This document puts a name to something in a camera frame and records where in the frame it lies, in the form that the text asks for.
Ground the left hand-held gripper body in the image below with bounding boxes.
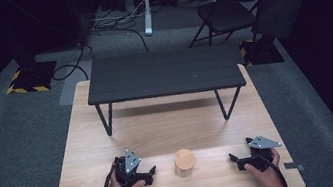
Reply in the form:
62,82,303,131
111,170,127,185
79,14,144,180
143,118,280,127
111,147,147,187

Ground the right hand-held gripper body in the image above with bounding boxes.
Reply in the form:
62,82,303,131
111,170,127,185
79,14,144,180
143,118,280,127
244,131,287,174

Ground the person's right hand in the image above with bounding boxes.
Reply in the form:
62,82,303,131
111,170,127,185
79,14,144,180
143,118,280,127
241,146,287,187

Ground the glass jar with wooden lid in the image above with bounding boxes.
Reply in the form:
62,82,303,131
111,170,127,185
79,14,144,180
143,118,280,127
170,146,200,180

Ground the grey tape strip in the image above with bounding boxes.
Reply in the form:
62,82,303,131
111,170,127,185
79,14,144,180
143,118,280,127
283,159,305,175

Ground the black stand base striped tape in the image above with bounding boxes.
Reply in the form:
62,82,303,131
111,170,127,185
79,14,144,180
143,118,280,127
1,58,62,98
237,32,286,70

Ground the small black table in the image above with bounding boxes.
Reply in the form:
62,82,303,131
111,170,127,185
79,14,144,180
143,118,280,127
80,35,253,142

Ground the grey floor mat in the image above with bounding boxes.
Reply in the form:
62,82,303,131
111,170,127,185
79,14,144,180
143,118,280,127
53,59,100,107

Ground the black folding chair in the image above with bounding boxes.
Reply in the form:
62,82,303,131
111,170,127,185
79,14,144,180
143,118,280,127
181,0,287,53

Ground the black floor cable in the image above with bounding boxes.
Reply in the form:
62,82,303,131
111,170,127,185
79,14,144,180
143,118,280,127
47,40,99,87

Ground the bundle of floor cables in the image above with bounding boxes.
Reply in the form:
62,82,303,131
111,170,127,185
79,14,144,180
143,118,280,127
85,0,153,62

